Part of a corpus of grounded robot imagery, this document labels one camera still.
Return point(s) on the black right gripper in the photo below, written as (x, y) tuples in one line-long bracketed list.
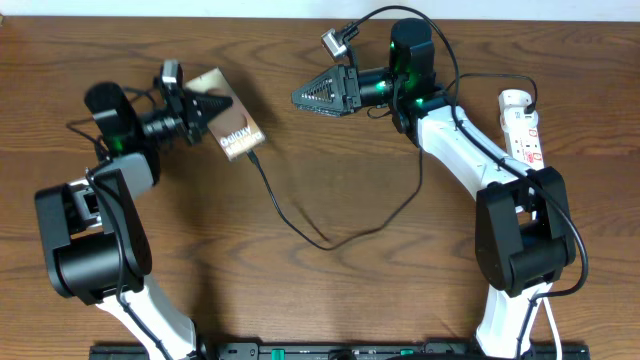
[(342, 84)]

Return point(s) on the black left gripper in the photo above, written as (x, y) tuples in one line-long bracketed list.
[(186, 116)]

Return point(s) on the Samsung Galaxy smartphone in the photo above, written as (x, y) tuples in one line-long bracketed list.
[(234, 129)]

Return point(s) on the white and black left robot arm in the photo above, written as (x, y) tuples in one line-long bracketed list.
[(94, 244)]

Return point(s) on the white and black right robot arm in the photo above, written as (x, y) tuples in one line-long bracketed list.
[(524, 235)]

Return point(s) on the white power strip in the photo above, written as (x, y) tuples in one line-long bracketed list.
[(520, 127)]

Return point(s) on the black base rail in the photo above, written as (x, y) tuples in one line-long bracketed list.
[(435, 349)]

